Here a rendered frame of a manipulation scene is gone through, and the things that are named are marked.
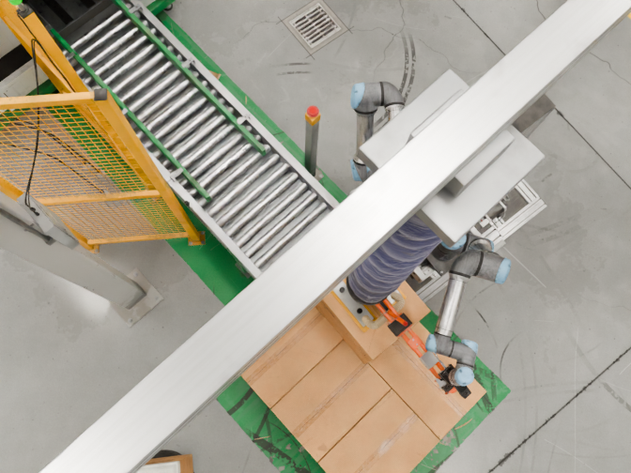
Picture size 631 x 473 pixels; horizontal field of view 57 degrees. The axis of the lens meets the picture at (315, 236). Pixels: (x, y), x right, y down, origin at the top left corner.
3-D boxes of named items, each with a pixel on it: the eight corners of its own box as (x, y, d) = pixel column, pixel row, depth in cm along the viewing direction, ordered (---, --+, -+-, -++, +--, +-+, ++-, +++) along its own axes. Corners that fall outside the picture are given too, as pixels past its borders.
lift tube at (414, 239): (338, 267, 253) (375, 153, 132) (377, 231, 258) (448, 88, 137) (377, 308, 249) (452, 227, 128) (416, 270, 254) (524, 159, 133)
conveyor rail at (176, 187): (51, 58, 408) (38, 43, 390) (56, 54, 409) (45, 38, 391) (272, 299, 369) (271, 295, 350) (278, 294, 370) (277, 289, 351)
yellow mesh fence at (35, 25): (56, 94, 446) (-146, -155, 243) (68, 86, 448) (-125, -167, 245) (154, 202, 426) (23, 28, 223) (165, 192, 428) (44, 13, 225)
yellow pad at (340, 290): (321, 282, 305) (322, 280, 300) (336, 270, 307) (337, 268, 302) (363, 333, 299) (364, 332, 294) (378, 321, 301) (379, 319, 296)
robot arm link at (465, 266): (457, 242, 253) (426, 352, 250) (483, 250, 252) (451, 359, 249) (453, 244, 264) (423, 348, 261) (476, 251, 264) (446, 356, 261)
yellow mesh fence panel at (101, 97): (82, 254, 414) (-127, 121, 211) (82, 240, 417) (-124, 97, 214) (205, 244, 418) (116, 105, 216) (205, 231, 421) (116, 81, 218)
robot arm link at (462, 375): (477, 368, 248) (472, 388, 246) (469, 369, 258) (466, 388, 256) (459, 362, 248) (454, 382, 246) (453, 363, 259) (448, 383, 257)
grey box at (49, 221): (46, 220, 269) (15, 198, 240) (55, 212, 270) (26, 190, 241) (72, 250, 265) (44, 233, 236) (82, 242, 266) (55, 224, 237)
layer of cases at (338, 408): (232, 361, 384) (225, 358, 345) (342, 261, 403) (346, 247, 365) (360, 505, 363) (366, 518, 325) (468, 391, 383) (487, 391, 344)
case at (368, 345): (298, 283, 345) (298, 269, 306) (349, 242, 352) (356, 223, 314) (363, 364, 334) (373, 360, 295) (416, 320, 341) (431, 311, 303)
